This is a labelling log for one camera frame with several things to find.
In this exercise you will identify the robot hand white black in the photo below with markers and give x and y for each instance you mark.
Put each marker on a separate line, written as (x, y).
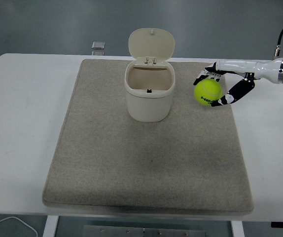
(264, 69)

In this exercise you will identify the grey metal plate with screws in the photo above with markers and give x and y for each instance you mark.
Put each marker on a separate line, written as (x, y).
(144, 232)

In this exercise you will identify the yellow tennis ball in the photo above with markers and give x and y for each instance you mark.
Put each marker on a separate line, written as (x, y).
(206, 91)

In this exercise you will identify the silver floor plate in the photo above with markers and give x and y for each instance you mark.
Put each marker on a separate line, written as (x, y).
(98, 45)
(97, 53)

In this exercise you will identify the grey felt mat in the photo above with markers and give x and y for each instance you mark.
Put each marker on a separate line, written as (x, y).
(146, 158)

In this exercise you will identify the white table leg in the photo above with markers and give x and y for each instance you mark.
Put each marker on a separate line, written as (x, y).
(50, 227)
(237, 229)

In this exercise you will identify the cream bin with flip lid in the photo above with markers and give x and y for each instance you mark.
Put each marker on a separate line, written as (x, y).
(146, 101)

